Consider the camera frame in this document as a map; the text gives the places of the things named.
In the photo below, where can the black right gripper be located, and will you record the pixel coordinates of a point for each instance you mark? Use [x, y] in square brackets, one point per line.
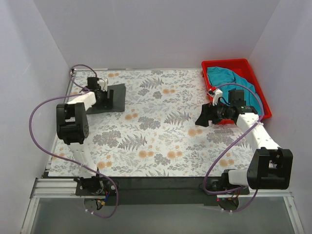
[210, 112]

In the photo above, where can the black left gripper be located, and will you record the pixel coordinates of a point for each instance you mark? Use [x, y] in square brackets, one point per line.
[109, 95]

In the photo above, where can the dark grey t shirt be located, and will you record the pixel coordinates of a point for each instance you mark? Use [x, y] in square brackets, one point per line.
[118, 103]

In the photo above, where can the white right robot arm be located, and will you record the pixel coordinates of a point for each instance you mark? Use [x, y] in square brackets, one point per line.
[271, 165]

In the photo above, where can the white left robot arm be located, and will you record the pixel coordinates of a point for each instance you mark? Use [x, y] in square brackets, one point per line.
[73, 129]

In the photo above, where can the teal t shirt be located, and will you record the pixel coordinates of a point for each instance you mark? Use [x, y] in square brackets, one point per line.
[218, 76]

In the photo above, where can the floral patterned table mat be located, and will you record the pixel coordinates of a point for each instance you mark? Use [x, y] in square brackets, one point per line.
[156, 135]

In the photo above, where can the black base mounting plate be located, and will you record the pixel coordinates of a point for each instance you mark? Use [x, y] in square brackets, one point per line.
[145, 191]

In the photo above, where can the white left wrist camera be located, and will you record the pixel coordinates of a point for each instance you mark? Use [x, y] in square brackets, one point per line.
[103, 82]

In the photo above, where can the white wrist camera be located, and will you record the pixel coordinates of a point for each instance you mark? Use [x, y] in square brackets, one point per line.
[103, 82]
[215, 94]

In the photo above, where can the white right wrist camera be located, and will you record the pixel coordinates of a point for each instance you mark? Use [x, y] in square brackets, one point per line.
[215, 94]

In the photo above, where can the aluminium frame rail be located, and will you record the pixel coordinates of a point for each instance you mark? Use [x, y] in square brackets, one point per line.
[54, 208]

